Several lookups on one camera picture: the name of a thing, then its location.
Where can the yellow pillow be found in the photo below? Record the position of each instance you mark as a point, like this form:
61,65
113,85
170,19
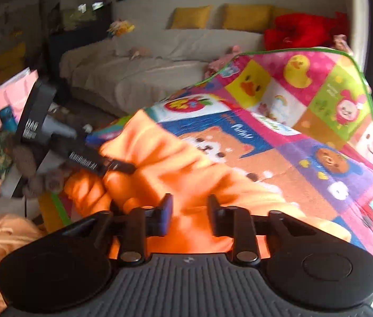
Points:
191,18
279,15
247,18

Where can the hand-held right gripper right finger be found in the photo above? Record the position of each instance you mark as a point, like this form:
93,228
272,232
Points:
213,216

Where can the red plush toy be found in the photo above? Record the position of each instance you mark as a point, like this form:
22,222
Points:
302,31

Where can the yellow soft object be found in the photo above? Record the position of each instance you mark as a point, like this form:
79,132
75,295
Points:
9,61

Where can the pink paper bag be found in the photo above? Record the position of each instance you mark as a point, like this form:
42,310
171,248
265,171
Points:
14,92

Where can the black framed glass tank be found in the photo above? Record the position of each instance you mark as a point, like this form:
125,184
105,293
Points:
74,39

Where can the colourful printed play mat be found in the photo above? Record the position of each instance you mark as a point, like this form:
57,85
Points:
305,112

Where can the yellow plush doll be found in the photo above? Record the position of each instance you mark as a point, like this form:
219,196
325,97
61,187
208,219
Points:
120,28

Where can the blue bottle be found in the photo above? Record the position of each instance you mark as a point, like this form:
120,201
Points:
7,119

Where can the small pink plush toy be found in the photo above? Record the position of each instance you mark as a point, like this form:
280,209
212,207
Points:
341,43

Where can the orange garment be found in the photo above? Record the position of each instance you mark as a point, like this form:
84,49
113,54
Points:
160,185

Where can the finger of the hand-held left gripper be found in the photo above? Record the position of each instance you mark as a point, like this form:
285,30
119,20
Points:
123,167

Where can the white sofa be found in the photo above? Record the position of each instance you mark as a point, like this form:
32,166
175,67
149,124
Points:
140,79

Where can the pink cloth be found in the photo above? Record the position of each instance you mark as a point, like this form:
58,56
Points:
221,64

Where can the person's left hand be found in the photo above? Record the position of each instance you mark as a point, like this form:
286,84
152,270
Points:
24,163

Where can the brown plush toy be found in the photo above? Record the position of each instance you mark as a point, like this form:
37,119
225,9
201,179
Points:
140,52

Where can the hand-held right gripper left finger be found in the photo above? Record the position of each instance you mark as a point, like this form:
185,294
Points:
166,213

